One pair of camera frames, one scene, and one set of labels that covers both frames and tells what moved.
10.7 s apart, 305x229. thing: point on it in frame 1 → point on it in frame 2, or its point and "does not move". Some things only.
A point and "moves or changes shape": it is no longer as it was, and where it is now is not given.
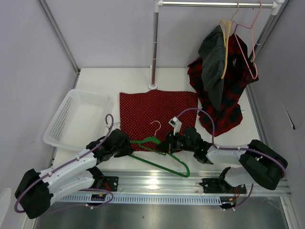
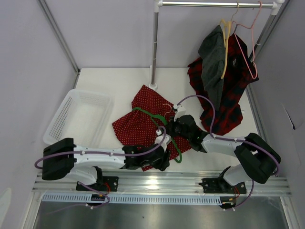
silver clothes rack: [276, 5] does not move
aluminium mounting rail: [165, 183] does not move
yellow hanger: [226, 26] does not move
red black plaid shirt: [241, 72] does not move
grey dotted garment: [212, 50] does not move
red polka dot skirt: [147, 114] moves or changes shape
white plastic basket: [80, 119] does not move
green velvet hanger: [155, 138] → [153, 116]
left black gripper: [127, 149] → [163, 162]
